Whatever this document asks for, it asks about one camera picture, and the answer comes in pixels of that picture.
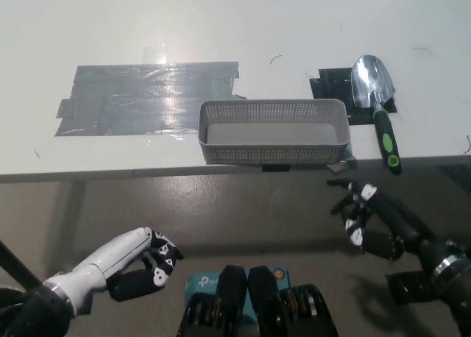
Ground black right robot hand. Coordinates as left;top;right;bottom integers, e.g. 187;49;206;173
326;178;448;279

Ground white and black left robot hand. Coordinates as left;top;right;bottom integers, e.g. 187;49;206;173
43;226;184;318

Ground silver trowel green black handle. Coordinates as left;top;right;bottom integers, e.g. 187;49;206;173
350;54;403;175

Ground black robot torso blocks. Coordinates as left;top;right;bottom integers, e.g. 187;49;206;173
176;264;339;337

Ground black tape patch on desk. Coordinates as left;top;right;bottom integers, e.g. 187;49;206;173
308;67;399;127

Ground black floor tape patch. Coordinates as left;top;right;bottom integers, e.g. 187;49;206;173
386;270;442;305

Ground grey table leg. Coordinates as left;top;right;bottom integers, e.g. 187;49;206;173
51;180;90;279

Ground small grey tape piece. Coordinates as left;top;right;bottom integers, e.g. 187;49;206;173
326;156;357;175

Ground teal cardboard router box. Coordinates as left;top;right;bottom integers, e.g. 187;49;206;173
183;265;291;325

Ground grey perforated plastic basket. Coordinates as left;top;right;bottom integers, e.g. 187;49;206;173
197;99;351;166

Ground black metal frame leg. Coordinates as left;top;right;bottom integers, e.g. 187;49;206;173
0;237;41;290

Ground large grey duct tape patch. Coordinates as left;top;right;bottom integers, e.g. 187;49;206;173
54;60;247;138

